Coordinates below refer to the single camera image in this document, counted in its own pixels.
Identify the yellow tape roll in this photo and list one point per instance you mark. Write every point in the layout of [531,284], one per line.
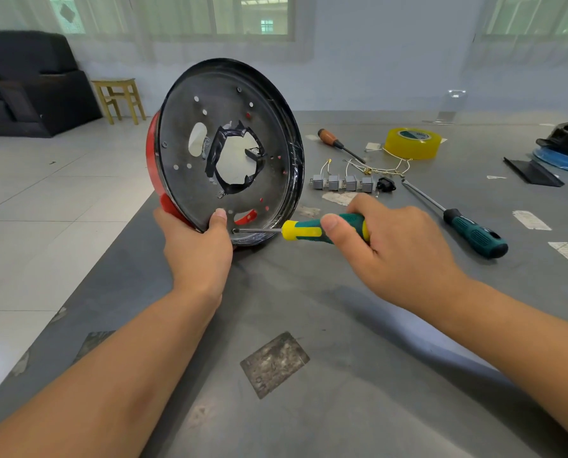
[410,148]

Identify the small white card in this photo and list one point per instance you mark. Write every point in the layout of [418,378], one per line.
[373,146]

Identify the person's right hand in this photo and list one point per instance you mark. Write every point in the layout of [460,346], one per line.
[408,257]

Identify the person's left forearm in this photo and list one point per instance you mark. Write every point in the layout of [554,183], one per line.
[107,386]

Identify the person's left hand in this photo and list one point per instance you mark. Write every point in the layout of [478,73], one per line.
[198,262]

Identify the wide sheer curtain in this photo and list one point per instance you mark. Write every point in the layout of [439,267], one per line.
[183,49]

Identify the black metal round plate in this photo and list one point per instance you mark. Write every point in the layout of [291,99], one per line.
[179,138]

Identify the white torn tape patch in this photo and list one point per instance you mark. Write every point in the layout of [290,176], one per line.
[338,198]

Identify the narrow window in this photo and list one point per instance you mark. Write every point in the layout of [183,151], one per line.
[536,14]

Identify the small black plug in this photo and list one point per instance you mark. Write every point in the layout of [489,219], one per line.
[385,184]

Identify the clear acrylic stand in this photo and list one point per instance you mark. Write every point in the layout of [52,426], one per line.
[443,116]

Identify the wooden stool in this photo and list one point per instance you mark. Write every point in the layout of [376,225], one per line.
[117,82]

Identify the dark green black screwdriver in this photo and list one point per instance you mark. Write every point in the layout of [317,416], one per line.
[479,238]

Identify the black round housing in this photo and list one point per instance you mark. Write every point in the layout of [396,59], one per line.
[567,140]

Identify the person's right forearm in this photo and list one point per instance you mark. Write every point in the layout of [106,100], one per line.
[522,338]

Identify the black bit set case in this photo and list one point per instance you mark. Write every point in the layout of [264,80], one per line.
[254,154]

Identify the wide window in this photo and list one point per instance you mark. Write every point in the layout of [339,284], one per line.
[250,16]

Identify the narrow sheer curtain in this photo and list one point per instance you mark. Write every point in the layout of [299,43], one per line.
[527,52]

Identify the black flat plate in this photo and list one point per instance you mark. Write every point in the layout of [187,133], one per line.
[532,172]

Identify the black armchair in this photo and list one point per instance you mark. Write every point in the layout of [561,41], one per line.
[40,95]

